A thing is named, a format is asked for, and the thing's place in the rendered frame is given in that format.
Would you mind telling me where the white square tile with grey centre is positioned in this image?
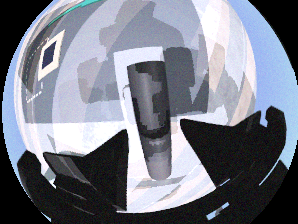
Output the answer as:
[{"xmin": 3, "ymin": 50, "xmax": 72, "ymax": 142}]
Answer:
[{"xmin": 37, "ymin": 30, "xmax": 65, "ymax": 80}]

